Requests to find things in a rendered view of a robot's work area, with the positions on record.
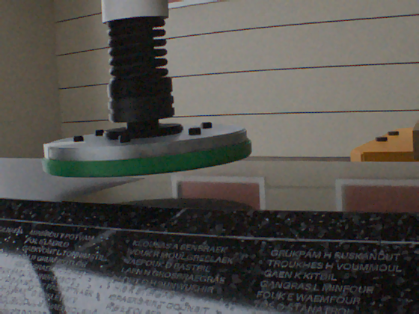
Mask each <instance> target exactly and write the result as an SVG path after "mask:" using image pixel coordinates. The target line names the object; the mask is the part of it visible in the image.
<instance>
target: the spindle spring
mask: <svg viewBox="0 0 419 314"><path fill-rule="evenodd" d="M147 17H160V16H143V17H130V18H123V19H117V20H113V21H109V22H107V23H106V24H107V26H109V27H110V29H109V30H108V32H107V35H108V36H110V37H111V38H109V39H108V45H109V46H112V47H111V48H110V49H109V50H108V54H109V55H110V56H111V57H112V58H110V59H109V61H108V62H109V63H110V65H112V66H113V67H112V68H111V69H110V70H109V74H110V75H111V76H114V77H113V78H111V79H110V82H111V81H128V80H135V79H147V78H158V77H163V76H166V75H167V74H168V69H167V68H161V67H162V66H165V65H167V63H168V60H167V59H164V58H157V57H163V56H165V55H167V49H163V48H161V49H150V50H148V51H142V52H132V53H126V54H122V55H121V54H120V53H121V52H126V51H132V50H137V49H148V48H154V47H157V46H165V45H166V43H167V41H166V40H165V39H153V40H141V41H139V42H134V43H125V44H120V43H121V42H125V41H130V40H140V39H145V38H148V37H163V36H165V34H166V31H165V30H164V29H151V30H143V31H137V32H132V33H126V34H120V32H123V31H131V30H136V29H143V28H151V27H154V28H158V27H162V26H164V25H165V21H164V20H163V19H147V20H140V21H137V22H129V23H125V24H119V22H125V21H129V20H134V19H145V18H147ZM145 58H155V60H151V61H139V62H134V63H128V64H124V65H122V63H125V62H130V61H134V60H139V59H145ZM152 67H155V69H154V70H146V69H149V68H152ZM136 70H146V71H145V72H140V73H130V74H125V75H122V73H124V72H130V71H136Z"/></svg>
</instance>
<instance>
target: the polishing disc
mask: <svg viewBox="0 0 419 314"><path fill-rule="evenodd" d="M191 127H200V128H201V125H184V126H183V125H181V124H180V123H160V124H159V126H158V127H153V128H147V129H126V127H120V128H115V129H107V130H105V132H103V135H101V136H94V134H90V135H83V138H84V141H86V142H84V143H78V144H67V145H60V146H54V147H50V149H49V158H51V159H47V158H45V156H44V157H43V159H42V161H43V171H44V172H45V173H47V174H49V175H52V176H63V177H99V178H112V177H125V176H143V175H152V174H160V173H173V172H180V171H185V170H196V169H201V168H206V167H214V166H218V165H222V164H228V163H231V162H235V161H239V160H242V159H244V158H247V157H249V156H250V154H252V145H251V140H249V138H248V137H247V129H246V128H245V127H244V126H238V125H224V124H212V128H208V129H201V134H199V135H189V130H188V129H189V128H191ZM119 135H129V136H130V137H131V142H128V143H118V137H119Z"/></svg>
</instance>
